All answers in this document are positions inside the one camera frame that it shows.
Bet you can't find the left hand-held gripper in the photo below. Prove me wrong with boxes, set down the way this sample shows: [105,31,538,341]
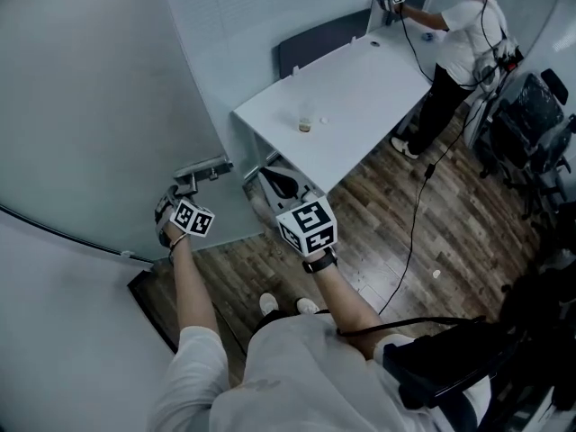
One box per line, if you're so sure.
[154,184,217,248]

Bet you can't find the white desk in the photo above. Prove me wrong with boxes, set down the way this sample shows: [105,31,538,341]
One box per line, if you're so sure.
[230,23,446,198]

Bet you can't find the black wristwatch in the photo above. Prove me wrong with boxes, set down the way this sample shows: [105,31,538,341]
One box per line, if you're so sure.
[301,251,339,275]

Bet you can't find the thin black floor cable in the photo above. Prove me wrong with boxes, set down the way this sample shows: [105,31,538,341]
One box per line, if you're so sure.
[376,118,470,317]

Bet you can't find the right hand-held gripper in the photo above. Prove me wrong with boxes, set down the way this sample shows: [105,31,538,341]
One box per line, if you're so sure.
[260,165,339,258]

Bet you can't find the thick black cable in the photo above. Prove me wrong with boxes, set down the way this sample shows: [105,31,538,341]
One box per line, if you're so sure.
[334,314,489,338]

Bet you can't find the frosted glass door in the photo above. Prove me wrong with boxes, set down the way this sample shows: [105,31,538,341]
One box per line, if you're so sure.
[0,0,267,266]

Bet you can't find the person's right forearm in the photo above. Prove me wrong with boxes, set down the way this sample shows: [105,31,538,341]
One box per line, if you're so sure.
[309,262,389,362]

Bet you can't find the black waist bag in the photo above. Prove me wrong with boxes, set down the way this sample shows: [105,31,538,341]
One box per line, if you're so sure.
[382,317,542,411]

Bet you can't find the person's white shirt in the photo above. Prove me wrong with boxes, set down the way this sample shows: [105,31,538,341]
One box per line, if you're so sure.
[152,311,492,432]

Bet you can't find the person's left forearm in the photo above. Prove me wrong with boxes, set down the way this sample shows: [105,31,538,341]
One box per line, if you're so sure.
[167,235,227,338]

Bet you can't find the person's right white shoe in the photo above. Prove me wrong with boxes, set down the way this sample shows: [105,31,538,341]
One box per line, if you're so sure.
[293,296,321,316]

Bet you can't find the person's left white shoe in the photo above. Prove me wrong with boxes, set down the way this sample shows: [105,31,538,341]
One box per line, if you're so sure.
[258,292,278,317]

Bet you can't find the metal door handle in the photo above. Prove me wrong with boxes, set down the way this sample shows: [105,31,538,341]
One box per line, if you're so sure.
[172,154,235,195]

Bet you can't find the person's white shoe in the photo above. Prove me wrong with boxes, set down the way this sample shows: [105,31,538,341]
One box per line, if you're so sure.
[293,296,321,316]
[258,292,278,317]

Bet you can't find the person's black trousers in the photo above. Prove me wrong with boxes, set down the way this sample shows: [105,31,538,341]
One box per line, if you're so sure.
[253,308,290,333]

